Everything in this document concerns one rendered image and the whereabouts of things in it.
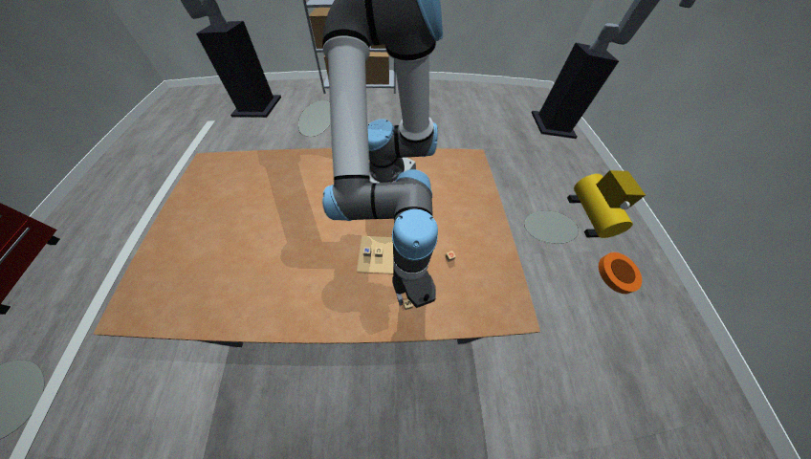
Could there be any beige flat mat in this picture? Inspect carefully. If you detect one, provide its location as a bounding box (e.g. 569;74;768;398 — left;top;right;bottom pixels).
357;236;393;273

